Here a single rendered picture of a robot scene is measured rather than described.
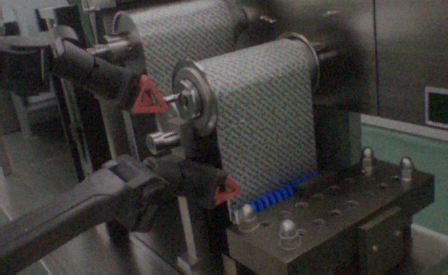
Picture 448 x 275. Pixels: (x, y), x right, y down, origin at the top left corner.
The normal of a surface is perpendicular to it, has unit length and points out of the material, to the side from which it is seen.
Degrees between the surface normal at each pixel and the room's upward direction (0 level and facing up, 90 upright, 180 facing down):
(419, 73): 90
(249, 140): 90
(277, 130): 90
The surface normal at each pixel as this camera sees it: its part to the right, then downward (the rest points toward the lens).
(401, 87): -0.80, 0.29
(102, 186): 0.24, -0.80
